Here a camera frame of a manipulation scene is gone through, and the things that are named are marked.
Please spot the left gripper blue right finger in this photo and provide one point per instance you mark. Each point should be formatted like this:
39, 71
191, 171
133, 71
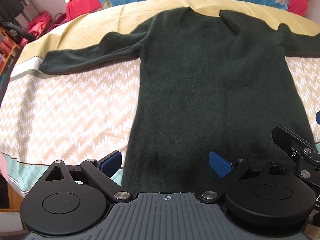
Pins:
219, 165

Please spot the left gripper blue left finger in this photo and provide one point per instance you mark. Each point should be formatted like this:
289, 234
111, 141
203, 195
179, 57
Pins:
110, 164

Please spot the dark green knit sweater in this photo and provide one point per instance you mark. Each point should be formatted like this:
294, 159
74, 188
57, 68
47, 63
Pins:
206, 84

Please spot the yellow beige patterned bedspread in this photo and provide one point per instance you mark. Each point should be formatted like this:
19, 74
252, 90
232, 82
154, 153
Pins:
80, 116

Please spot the wooden shelf unit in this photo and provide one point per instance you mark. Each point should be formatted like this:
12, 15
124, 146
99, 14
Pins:
8, 50

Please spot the red bags pile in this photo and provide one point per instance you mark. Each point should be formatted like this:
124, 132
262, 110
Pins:
42, 24

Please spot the red bed sheet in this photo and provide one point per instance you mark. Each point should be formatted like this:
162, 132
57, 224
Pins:
76, 8

